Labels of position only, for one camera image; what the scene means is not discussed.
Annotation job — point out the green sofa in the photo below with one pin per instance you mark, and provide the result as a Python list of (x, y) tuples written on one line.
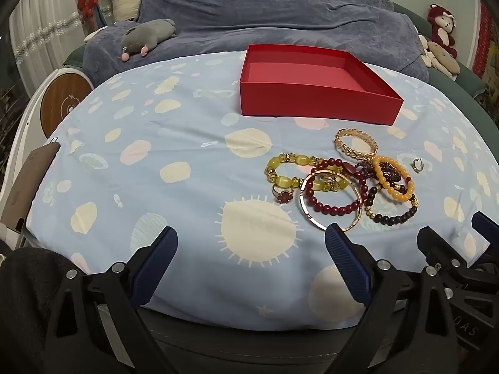
[(467, 78)]

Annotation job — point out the light blue printed sheet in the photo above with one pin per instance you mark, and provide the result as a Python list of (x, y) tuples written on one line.
[(175, 144)]

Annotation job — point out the white curtain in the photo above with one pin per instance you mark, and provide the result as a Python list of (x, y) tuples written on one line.
[(43, 58)]

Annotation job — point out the red monkey plush toy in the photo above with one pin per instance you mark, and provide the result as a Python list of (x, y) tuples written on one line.
[(440, 19)]

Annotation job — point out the rose gold bangle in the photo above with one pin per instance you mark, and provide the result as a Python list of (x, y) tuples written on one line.
[(302, 200)]

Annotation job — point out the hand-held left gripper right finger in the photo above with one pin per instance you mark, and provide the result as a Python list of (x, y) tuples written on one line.
[(347, 259)]

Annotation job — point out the white round wooden-top device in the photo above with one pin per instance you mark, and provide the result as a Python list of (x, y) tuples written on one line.
[(62, 101)]

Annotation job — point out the red wall hanging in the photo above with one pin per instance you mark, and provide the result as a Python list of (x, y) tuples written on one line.
[(485, 35)]

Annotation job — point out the grey plush toy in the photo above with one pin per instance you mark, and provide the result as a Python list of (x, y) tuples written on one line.
[(144, 35)]

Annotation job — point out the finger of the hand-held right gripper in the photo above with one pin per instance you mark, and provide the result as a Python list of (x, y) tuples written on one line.
[(485, 228), (429, 241)]

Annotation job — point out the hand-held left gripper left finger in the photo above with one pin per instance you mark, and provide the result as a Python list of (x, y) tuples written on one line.
[(156, 265)]

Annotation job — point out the red bow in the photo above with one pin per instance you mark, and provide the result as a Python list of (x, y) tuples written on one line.
[(85, 4)]

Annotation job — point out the red cardboard box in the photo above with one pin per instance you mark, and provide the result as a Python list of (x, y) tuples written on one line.
[(312, 103)]

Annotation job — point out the blue-grey blanket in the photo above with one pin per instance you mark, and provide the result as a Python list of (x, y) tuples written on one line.
[(273, 11)]

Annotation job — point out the silver tinsel garland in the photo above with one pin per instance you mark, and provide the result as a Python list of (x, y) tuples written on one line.
[(46, 31)]

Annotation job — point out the blue curtain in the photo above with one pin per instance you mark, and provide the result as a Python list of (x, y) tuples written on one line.
[(106, 12)]

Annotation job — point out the beige plush toy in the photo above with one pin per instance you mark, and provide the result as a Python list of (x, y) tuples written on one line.
[(444, 58)]

